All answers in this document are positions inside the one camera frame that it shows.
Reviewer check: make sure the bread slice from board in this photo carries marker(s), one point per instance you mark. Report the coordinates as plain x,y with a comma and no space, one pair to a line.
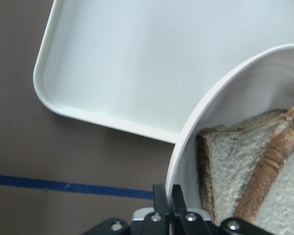
268,201

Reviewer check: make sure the cream bear tray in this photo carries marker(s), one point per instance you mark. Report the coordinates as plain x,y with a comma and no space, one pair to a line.
142,66

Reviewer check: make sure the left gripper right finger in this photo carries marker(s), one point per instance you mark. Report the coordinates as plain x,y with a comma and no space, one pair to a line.
185,222

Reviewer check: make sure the bread slice on plate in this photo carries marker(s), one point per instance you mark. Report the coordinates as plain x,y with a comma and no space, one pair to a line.
226,158

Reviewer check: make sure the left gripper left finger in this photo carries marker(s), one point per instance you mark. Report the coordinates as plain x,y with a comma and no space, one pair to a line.
161,215

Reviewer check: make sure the white round plate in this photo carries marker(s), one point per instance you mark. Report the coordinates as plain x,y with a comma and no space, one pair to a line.
261,83

